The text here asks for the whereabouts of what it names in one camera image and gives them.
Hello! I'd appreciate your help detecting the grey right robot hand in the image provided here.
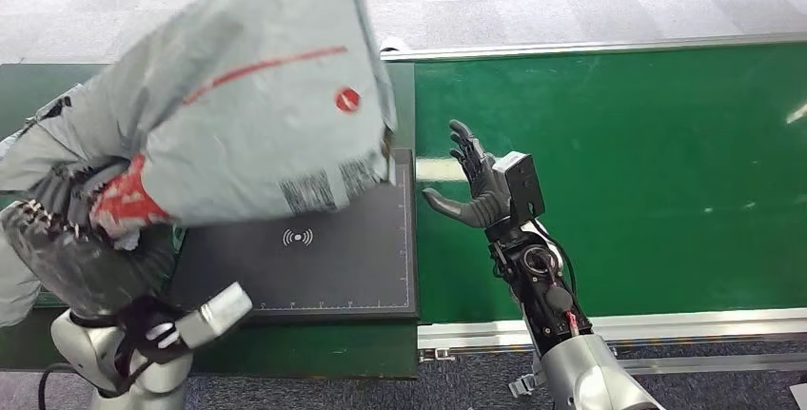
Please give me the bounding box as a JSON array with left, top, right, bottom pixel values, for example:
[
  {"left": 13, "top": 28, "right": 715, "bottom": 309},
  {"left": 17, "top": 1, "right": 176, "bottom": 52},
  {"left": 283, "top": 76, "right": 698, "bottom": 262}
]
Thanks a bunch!
[{"left": 420, "top": 119, "right": 513, "bottom": 230}]

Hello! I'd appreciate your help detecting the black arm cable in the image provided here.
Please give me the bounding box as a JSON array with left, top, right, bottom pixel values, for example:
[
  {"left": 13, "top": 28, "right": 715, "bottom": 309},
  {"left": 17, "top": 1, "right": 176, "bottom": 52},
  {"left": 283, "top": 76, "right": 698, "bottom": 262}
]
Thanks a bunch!
[
  {"left": 37, "top": 361, "right": 152, "bottom": 410},
  {"left": 532, "top": 218, "right": 578, "bottom": 300}
]

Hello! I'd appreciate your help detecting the black weighing platform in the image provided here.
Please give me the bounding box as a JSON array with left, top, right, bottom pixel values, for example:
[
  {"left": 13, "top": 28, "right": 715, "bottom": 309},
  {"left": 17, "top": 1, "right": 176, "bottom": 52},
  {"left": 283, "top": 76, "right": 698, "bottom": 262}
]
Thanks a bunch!
[{"left": 165, "top": 147, "right": 422, "bottom": 326}]

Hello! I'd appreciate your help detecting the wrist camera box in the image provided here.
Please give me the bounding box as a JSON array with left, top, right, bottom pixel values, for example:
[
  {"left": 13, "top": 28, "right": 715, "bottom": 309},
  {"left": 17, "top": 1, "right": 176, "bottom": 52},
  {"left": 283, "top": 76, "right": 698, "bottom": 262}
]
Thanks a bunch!
[
  {"left": 176, "top": 282, "right": 255, "bottom": 350},
  {"left": 491, "top": 150, "right": 547, "bottom": 223}
]

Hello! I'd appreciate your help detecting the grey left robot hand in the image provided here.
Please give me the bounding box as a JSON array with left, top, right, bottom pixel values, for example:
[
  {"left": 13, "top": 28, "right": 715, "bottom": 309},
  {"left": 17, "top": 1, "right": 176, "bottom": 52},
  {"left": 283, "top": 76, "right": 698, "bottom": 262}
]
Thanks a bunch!
[{"left": 3, "top": 160, "right": 179, "bottom": 321}]

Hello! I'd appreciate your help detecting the white package with QR codes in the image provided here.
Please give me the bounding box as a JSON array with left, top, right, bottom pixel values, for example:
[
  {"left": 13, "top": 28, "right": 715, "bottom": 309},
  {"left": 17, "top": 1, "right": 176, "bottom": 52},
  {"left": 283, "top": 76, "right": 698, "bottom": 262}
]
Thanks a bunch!
[{"left": 0, "top": 0, "right": 399, "bottom": 251}]

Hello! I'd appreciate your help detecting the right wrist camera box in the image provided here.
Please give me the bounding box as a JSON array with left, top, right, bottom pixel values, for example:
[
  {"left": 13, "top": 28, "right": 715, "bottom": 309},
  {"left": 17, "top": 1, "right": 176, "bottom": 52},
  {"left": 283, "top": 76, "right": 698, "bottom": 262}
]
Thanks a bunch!
[{"left": 491, "top": 150, "right": 547, "bottom": 223}]

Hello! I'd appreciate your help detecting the wide aluminium conveyor rail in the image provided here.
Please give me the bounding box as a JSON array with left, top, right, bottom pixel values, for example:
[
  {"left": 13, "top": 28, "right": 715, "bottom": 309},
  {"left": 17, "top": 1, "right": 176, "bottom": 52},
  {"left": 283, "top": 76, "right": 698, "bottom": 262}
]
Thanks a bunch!
[{"left": 417, "top": 307, "right": 807, "bottom": 353}]

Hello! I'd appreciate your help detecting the aluminium frame lower bar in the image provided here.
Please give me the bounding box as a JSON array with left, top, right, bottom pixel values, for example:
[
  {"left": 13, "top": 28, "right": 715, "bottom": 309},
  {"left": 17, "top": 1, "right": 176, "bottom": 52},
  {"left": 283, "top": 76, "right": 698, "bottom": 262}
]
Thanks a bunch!
[{"left": 620, "top": 352, "right": 807, "bottom": 376}]

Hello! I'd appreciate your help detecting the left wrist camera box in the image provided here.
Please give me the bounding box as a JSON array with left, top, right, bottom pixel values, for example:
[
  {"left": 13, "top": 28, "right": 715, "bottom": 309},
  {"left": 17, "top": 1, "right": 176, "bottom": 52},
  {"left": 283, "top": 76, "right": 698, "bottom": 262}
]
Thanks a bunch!
[{"left": 176, "top": 282, "right": 255, "bottom": 350}]

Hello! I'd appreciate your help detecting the green conveyor belt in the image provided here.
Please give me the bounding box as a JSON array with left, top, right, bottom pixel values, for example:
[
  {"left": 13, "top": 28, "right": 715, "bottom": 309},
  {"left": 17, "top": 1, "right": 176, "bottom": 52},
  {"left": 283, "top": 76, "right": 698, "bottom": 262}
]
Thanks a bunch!
[{"left": 414, "top": 41, "right": 807, "bottom": 326}]

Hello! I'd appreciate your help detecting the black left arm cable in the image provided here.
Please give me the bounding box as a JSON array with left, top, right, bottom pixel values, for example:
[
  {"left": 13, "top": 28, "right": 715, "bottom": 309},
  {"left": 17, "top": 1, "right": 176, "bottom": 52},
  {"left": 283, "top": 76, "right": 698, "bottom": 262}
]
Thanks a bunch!
[{"left": 37, "top": 361, "right": 152, "bottom": 410}]

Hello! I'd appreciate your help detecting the thin aluminium conveyor rail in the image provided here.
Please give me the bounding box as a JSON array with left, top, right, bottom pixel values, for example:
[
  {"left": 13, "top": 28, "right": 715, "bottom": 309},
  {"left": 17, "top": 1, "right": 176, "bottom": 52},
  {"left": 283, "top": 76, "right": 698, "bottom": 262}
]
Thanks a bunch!
[{"left": 380, "top": 31, "right": 807, "bottom": 63}]

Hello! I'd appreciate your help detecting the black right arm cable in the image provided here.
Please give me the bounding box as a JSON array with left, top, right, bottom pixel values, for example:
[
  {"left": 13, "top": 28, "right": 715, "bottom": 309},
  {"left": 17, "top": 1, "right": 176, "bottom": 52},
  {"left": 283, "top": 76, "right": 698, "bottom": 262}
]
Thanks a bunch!
[{"left": 532, "top": 218, "right": 578, "bottom": 300}]

